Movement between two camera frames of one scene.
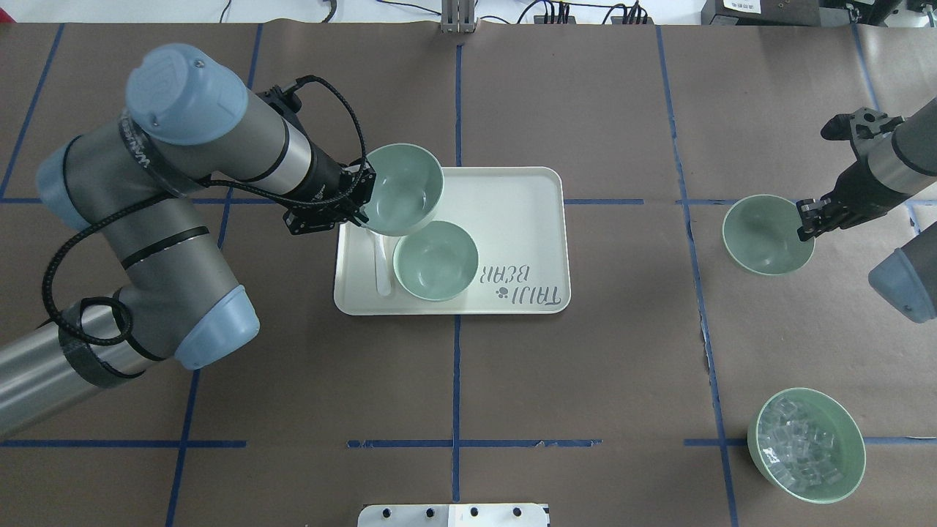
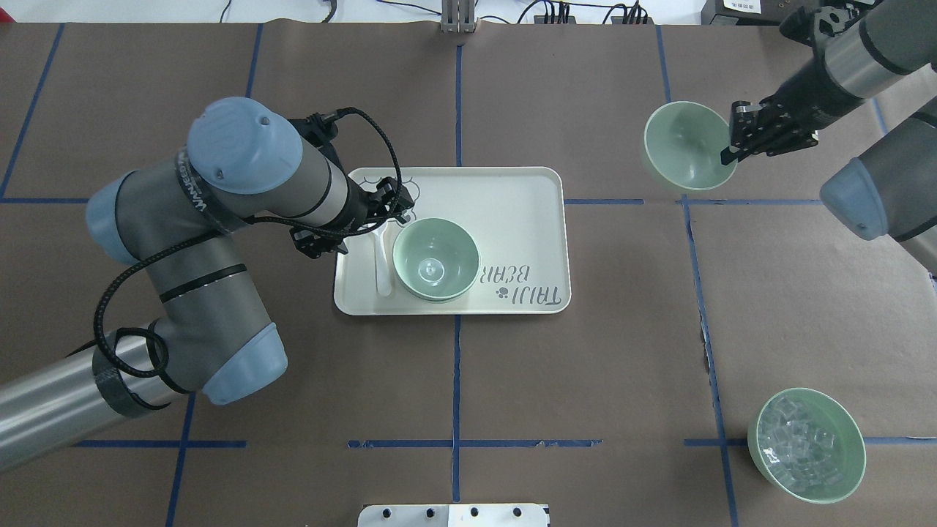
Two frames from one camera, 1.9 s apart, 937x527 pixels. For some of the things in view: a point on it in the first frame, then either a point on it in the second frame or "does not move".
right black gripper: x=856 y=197 → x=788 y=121
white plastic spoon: x=383 y=282 does not move
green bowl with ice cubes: x=808 y=443 does not move
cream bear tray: x=519 y=217 does not move
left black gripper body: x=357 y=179 → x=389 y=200
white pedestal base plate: x=454 y=515 does not move
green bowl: x=760 y=235 → x=684 y=142
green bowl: x=408 y=191 → x=436 y=259
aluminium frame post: x=458 y=17 does not move
